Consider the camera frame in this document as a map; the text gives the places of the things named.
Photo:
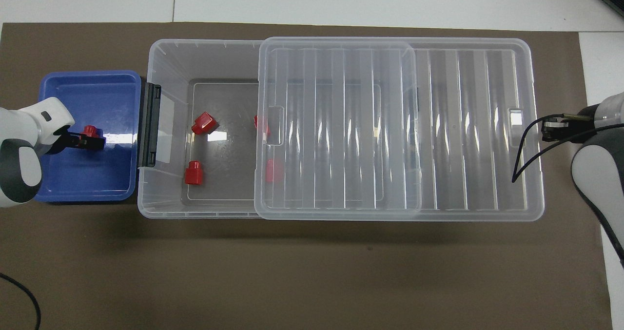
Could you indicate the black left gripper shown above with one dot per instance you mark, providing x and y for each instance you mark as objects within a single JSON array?
[{"x": 63, "y": 141}]

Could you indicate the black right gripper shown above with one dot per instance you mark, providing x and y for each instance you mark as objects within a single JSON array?
[{"x": 580, "y": 127}]

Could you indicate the red block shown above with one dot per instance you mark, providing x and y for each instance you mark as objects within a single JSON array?
[
  {"x": 89, "y": 131},
  {"x": 193, "y": 173},
  {"x": 261, "y": 124},
  {"x": 273, "y": 170},
  {"x": 204, "y": 123}
]

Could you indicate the clear ribbed plastic lid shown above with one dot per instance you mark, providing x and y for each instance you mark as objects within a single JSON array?
[{"x": 463, "y": 125}]

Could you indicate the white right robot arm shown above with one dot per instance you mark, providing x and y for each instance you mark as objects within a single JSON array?
[{"x": 599, "y": 164}]

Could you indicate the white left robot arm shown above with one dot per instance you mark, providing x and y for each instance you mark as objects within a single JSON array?
[{"x": 24, "y": 145}]

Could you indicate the blue plastic tray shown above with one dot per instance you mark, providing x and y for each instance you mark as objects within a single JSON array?
[{"x": 87, "y": 174}]

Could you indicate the clear plastic storage box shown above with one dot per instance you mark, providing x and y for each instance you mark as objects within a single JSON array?
[{"x": 224, "y": 76}]

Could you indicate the brown table mat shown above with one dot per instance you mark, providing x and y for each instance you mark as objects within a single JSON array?
[{"x": 292, "y": 271}]

